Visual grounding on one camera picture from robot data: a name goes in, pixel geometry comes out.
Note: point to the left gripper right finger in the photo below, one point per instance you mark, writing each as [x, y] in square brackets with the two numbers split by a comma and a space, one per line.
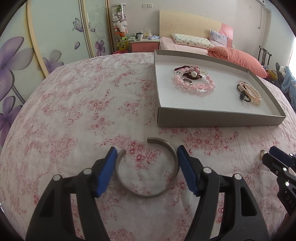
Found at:
[241, 219]

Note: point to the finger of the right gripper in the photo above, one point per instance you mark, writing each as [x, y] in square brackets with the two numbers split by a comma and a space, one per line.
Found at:
[275, 166]
[287, 159]

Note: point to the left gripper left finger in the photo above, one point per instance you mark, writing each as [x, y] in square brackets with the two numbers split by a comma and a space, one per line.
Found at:
[52, 218]

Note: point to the grey metal cuff bangle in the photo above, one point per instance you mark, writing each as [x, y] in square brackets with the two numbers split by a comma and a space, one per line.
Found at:
[147, 170]

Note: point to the dark wooden chair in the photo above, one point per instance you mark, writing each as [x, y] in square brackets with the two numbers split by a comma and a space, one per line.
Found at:
[264, 56]

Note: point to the grey cardboard tray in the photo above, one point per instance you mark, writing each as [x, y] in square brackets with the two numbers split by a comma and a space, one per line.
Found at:
[214, 100]

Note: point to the floral pink bedsheet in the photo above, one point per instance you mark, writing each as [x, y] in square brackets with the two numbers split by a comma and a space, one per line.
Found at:
[82, 109]

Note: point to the salmon pink duvet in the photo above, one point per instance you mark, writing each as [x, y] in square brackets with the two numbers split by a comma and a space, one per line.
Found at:
[239, 58]

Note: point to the small lilac pillow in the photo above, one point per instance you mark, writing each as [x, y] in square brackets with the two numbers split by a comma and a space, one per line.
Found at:
[218, 39]

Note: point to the floral white pillow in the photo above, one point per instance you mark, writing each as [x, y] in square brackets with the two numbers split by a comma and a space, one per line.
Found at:
[192, 41]

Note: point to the pink bedside table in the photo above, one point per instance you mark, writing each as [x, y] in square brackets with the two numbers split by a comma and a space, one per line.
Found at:
[144, 45]

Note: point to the beige pink headboard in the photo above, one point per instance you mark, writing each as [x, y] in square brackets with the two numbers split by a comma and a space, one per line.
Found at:
[178, 22]

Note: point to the wardrobe with flower doors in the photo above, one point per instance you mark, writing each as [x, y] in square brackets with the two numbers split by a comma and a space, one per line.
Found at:
[38, 37]

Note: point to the white mug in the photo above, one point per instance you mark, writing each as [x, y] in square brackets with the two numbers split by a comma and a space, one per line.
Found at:
[140, 36]

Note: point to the plush toy display tube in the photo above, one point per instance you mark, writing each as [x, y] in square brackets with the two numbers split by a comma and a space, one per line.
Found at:
[119, 26]

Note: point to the wall power socket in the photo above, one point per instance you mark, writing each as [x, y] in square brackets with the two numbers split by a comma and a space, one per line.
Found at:
[147, 5]

